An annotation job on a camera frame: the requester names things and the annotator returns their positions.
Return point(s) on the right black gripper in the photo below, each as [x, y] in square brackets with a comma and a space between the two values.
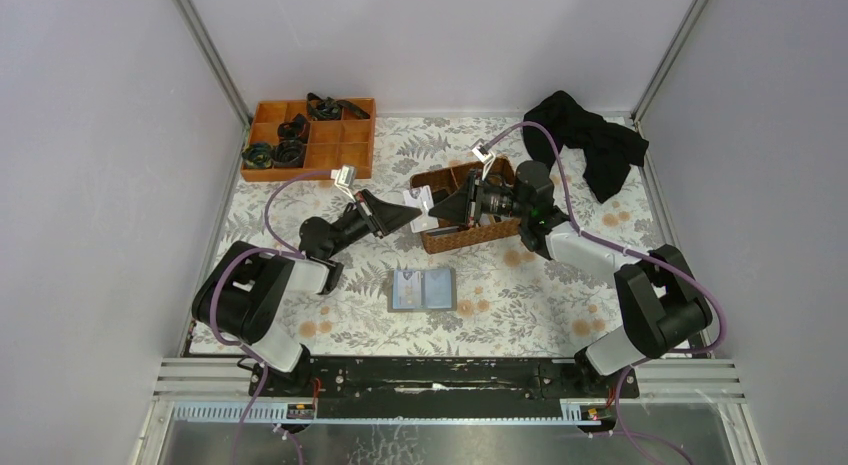
[473, 197]

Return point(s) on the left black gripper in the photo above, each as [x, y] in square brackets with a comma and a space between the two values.
[370, 213]

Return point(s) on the white blue-logo credit card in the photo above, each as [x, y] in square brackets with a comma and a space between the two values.
[422, 199]

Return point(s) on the grey leather card holder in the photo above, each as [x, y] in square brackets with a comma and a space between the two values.
[422, 290]

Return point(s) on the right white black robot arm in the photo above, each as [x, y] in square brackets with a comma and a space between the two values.
[660, 303]

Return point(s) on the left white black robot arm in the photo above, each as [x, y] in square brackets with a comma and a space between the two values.
[243, 296]

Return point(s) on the brown wicker divided basket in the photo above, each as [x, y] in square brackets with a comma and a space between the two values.
[450, 236]

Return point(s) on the orange compartment tray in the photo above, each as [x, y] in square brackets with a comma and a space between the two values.
[291, 137]

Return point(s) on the floral patterned table mat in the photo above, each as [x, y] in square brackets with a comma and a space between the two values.
[510, 302]

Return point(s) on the black crumpled cloth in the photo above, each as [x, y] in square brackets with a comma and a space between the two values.
[610, 150]

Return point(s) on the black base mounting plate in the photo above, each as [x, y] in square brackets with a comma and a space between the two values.
[347, 387]

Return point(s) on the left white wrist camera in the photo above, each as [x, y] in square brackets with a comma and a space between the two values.
[343, 179]

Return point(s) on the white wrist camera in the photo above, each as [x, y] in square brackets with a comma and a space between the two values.
[482, 150]
[343, 179]

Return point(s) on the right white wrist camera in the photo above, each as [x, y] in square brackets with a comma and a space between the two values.
[482, 150]

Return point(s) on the aluminium frame rail front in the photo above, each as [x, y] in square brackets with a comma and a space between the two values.
[216, 389]

